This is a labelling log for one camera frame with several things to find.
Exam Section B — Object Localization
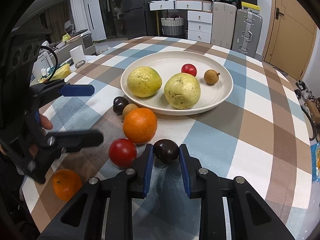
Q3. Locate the large dark plum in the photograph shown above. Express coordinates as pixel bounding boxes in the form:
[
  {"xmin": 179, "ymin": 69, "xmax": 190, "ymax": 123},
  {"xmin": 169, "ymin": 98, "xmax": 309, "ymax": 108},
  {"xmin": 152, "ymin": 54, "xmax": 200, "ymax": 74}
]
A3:
[{"xmin": 113, "ymin": 96, "xmax": 129, "ymax": 115}]

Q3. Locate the large orange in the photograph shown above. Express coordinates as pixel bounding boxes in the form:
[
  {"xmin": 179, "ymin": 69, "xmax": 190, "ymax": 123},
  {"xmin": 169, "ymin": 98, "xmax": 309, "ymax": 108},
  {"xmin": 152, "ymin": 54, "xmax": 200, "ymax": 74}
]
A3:
[{"xmin": 123, "ymin": 108, "xmax": 157, "ymax": 144}]

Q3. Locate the small dark plum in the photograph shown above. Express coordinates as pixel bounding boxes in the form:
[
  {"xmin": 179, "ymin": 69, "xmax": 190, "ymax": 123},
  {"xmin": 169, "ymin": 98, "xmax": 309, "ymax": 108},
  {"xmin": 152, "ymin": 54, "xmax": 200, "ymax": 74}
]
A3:
[{"xmin": 153, "ymin": 139, "xmax": 180, "ymax": 165}]

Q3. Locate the left hand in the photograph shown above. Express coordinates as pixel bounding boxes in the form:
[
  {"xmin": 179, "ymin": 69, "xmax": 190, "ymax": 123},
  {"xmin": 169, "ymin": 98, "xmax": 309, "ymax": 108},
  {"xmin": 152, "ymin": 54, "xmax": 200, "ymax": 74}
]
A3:
[{"xmin": 40, "ymin": 114, "xmax": 53, "ymax": 130}]

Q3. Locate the small orange tangerine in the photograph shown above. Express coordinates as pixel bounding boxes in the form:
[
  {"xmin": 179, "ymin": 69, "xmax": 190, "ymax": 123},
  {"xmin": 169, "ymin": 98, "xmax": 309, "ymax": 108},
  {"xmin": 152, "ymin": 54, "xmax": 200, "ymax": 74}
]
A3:
[{"xmin": 52, "ymin": 169, "xmax": 82, "ymax": 202}]

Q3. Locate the brown longan on table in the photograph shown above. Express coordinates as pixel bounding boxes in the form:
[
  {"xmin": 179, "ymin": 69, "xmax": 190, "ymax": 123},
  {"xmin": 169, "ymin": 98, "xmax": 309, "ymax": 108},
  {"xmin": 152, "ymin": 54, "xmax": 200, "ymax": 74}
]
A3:
[{"xmin": 122, "ymin": 103, "xmax": 139, "ymax": 120}]

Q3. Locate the checkered tablecloth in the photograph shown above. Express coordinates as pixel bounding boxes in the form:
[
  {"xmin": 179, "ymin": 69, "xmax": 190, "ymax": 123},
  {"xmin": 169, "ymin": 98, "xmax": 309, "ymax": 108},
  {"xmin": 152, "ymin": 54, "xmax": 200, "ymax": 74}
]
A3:
[{"xmin": 22, "ymin": 37, "xmax": 312, "ymax": 239}]

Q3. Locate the yellow guava left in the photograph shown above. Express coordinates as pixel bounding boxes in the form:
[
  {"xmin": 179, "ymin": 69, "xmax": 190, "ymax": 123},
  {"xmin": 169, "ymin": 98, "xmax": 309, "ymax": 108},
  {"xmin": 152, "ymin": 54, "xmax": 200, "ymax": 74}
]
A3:
[{"xmin": 127, "ymin": 66, "xmax": 162, "ymax": 98}]

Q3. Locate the yellow guava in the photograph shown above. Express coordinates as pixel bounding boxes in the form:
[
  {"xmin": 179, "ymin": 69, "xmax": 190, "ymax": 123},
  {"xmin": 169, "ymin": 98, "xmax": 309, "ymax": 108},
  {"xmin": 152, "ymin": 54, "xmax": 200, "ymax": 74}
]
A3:
[
  {"xmin": 127, "ymin": 66, "xmax": 162, "ymax": 98},
  {"xmin": 164, "ymin": 73, "xmax": 201, "ymax": 109}
]

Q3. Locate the black refrigerator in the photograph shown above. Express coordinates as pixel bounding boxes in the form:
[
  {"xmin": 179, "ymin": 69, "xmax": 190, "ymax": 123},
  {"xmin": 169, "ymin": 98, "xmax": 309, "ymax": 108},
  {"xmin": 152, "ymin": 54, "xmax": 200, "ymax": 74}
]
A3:
[{"xmin": 121, "ymin": 0, "xmax": 157, "ymax": 40}]

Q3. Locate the cream round plate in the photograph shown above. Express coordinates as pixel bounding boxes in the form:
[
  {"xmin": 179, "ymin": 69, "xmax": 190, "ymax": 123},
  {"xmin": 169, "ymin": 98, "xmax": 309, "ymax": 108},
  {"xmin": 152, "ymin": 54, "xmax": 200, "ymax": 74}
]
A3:
[{"xmin": 120, "ymin": 51, "xmax": 234, "ymax": 116}]

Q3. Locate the yellow guava right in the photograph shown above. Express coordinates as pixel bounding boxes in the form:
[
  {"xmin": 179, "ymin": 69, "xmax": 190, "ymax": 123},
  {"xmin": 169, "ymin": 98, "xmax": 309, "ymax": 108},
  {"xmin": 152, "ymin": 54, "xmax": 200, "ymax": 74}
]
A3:
[{"xmin": 164, "ymin": 73, "xmax": 201, "ymax": 109}]

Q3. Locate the brown longan in plate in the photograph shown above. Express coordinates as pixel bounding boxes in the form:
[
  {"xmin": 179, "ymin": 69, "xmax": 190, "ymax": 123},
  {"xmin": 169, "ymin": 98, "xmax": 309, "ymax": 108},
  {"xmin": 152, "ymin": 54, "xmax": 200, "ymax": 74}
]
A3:
[{"xmin": 204, "ymin": 69, "xmax": 220, "ymax": 85}]

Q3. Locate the red cherry tomato in plate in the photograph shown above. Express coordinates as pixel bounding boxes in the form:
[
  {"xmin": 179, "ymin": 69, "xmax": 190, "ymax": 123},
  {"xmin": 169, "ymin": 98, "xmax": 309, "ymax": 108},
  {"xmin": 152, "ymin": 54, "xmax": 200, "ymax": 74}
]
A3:
[{"xmin": 181, "ymin": 63, "xmax": 197, "ymax": 77}]

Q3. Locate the woven laundry basket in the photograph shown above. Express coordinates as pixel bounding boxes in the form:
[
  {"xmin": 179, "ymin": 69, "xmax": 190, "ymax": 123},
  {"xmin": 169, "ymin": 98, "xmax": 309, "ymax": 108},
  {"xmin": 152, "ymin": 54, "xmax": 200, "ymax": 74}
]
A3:
[{"xmin": 161, "ymin": 15, "xmax": 184, "ymax": 36}]

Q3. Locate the silver suitcase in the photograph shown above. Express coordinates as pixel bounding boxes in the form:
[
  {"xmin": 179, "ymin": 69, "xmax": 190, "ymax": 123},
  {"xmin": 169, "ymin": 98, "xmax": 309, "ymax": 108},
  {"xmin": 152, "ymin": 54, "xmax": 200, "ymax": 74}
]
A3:
[{"xmin": 232, "ymin": 9, "xmax": 263, "ymax": 58}]

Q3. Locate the white drawer cabinet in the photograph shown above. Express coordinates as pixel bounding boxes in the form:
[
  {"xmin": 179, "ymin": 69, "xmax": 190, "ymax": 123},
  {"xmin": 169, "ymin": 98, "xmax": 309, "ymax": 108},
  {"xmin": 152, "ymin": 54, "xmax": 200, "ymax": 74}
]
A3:
[{"xmin": 149, "ymin": 0, "xmax": 213, "ymax": 43}]

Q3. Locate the wooden door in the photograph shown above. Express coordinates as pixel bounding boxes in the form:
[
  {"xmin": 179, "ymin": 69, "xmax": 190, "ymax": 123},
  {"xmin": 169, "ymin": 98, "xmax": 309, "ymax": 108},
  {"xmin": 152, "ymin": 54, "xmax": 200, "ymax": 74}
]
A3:
[{"xmin": 264, "ymin": 0, "xmax": 317, "ymax": 80}]

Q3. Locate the beige suitcase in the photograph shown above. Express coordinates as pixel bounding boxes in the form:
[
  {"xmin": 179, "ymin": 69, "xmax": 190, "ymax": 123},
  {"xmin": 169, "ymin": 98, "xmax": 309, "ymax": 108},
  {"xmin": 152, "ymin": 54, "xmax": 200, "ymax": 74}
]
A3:
[{"xmin": 211, "ymin": 2, "xmax": 237, "ymax": 49}]

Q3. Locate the yellow black box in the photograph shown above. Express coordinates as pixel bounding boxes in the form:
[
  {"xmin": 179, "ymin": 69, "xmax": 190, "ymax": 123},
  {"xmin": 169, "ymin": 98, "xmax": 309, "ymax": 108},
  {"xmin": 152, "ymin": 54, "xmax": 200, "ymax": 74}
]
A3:
[{"xmin": 241, "ymin": 2, "xmax": 260, "ymax": 14}]

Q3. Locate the black cable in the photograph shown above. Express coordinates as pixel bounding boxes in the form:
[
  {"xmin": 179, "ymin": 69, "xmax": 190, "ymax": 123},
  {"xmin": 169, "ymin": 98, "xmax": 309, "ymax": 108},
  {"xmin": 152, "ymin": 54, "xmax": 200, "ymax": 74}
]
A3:
[{"xmin": 39, "ymin": 45, "xmax": 59, "ymax": 83}]

